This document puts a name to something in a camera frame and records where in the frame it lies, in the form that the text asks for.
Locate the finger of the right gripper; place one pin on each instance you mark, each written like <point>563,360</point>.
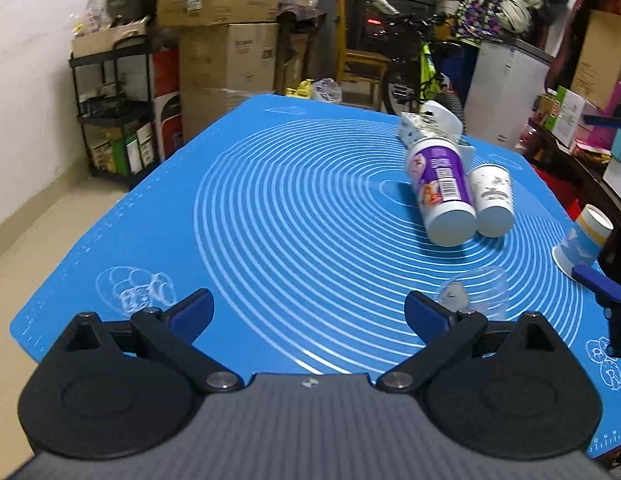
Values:
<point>606,291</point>

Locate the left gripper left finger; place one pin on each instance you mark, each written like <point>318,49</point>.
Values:
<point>167,337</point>

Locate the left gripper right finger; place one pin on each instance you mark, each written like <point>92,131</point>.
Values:
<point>448,336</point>

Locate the clear plastic cup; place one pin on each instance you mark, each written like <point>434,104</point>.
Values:
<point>484,290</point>

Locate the blue yellow paper cup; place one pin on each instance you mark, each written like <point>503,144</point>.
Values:
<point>584,241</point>

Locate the white printed paper cup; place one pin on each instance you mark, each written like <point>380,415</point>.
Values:
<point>493,199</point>

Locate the purple white tall cup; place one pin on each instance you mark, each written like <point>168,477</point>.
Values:
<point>435,169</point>

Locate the dark wooden side table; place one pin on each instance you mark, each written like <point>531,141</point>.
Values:
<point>575,185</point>

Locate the white green product box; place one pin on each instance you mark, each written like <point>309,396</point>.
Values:
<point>566,115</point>

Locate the blue silicone baking mat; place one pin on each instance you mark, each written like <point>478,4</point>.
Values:
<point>300,219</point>

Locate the white tissue pack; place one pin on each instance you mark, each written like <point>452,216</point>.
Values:
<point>441,117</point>

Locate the tall right cardboard box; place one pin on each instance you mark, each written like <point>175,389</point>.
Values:
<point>599,68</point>

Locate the white chest freezer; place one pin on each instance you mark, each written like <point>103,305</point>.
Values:
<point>508,78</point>

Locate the black metal shelf rack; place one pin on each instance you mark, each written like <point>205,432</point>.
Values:
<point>118,131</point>

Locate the black green bicycle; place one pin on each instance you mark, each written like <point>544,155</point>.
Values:
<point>415,74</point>

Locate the lower large cardboard box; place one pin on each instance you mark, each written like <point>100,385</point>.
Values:
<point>222,66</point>

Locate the yellow jug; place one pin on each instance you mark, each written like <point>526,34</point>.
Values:
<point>303,91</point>

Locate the wooden chair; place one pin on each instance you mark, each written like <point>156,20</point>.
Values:
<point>355,66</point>

